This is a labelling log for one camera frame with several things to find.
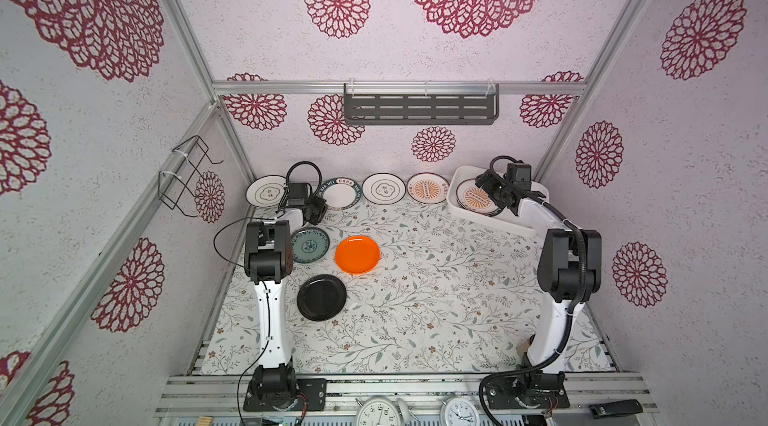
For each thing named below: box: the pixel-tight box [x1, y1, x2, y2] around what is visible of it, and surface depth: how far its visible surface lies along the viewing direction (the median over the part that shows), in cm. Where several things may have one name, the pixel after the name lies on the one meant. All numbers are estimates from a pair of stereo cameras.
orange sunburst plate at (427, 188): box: [406, 172, 450, 205], surface depth 123 cm
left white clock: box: [355, 396, 402, 426], surface depth 69 cm
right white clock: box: [440, 397, 480, 426], surface depth 70 cm
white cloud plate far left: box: [245, 175, 287, 207], surface depth 119 cm
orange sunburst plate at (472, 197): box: [456, 178, 504, 217], surface depth 115 cm
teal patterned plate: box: [291, 227, 330, 264], surface depth 105 cm
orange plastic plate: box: [335, 235, 380, 275], surface depth 100 cm
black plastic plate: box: [296, 274, 347, 322], surface depth 91 cm
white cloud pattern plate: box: [362, 172, 406, 205], surface depth 123 cm
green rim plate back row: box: [319, 177, 362, 211], surface depth 122 cm
